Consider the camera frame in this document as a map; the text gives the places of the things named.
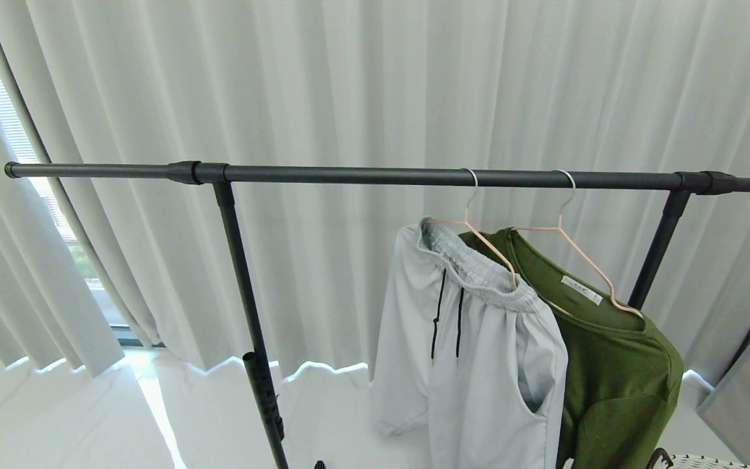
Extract pink clothes hanger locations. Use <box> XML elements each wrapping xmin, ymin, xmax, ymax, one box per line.
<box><xmin>512</xmin><ymin>171</ymin><xmax>645</xmax><ymax>319</ymax></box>
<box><xmin>424</xmin><ymin>169</ymin><xmax>520</xmax><ymax>291</ymax></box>

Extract pale grey shorts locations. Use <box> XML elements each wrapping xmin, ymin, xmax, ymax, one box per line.
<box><xmin>370</xmin><ymin>218</ymin><xmax>570</xmax><ymax>469</ymax></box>

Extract white laundry basket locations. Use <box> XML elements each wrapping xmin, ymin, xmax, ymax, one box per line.
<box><xmin>647</xmin><ymin>448</ymin><xmax>750</xmax><ymax>469</ymax></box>

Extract black clothes rack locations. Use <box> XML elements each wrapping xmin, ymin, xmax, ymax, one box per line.
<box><xmin>4</xmin><ymin>161</ymin><xmax>750</xmax><ymax>469</ymax></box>

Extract green garment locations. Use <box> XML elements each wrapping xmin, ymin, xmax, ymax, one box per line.
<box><xmin>458</xmin><ymin>228</ymin><xmax>685</xmax><ymax>469</ymax></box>

